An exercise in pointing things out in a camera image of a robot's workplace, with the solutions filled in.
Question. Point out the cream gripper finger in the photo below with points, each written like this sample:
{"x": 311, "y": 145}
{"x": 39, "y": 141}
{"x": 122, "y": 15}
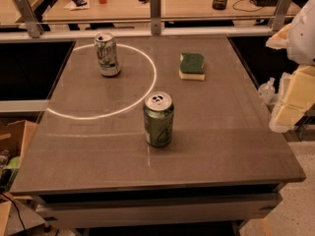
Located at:
{"x": 279, "y": 39}
{"x": 296, "y": 96}

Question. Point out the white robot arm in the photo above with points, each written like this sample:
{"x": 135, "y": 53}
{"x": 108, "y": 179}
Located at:
{"x": 301, "y": 36}

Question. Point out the green soda can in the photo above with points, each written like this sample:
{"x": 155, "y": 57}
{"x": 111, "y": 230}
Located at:
{"x": 158, "y": 118}

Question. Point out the white 7UP can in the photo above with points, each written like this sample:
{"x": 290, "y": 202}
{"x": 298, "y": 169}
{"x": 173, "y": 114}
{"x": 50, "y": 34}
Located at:
{"x": 106, "y": 53}

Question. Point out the clear plastic bottle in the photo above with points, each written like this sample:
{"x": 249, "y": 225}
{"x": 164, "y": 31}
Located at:
{"x": 267, "y": 90}

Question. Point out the black mesh pen cup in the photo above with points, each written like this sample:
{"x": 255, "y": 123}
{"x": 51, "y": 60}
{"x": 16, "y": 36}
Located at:
{"x": 219, "y": 4}

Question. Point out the green yellow sponge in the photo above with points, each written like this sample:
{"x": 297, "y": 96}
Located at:
{"x": 192, "y": 66}

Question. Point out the cardboard box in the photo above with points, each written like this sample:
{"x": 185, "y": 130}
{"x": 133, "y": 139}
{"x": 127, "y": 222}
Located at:
{"x": 15, "y": 139}

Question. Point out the white table drawer frame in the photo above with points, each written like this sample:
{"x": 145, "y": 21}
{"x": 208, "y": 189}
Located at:
{"x": 164, "y": 206}

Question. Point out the grey metal rail frame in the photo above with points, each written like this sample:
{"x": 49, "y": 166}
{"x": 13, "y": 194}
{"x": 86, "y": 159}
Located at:
{"x": 157, "y": 17}

